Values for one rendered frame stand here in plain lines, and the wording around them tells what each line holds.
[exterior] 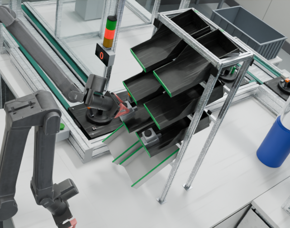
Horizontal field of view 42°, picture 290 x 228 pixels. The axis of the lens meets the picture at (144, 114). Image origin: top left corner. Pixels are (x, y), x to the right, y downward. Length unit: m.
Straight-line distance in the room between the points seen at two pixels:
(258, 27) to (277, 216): 2.30
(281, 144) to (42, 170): 1.34
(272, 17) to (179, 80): 4.41
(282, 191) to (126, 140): 0.90
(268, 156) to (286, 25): 3.55
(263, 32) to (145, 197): 2.49
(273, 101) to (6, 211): 1.88
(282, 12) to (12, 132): 4.88
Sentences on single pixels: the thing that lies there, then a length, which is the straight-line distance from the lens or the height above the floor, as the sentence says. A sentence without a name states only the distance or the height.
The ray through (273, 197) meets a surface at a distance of 2.09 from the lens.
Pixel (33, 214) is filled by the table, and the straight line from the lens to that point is 1.69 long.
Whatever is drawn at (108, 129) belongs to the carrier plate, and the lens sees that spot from 1.89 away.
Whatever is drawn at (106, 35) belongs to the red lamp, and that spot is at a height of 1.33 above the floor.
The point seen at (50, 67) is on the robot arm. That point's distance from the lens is 1.44.
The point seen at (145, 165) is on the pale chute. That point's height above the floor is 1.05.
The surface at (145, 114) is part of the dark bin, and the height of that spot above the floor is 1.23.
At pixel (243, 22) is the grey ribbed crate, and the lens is 4.01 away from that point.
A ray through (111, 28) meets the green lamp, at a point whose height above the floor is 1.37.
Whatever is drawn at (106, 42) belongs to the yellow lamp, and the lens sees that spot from 1.92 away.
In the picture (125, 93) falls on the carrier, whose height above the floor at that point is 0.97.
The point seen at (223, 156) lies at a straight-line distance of 2.14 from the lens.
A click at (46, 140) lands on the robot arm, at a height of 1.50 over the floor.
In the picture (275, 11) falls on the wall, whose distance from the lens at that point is 5.65.
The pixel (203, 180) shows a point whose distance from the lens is 1.97.
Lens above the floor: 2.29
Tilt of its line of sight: 41 degrees down
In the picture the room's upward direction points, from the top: 17 degrees clockwise
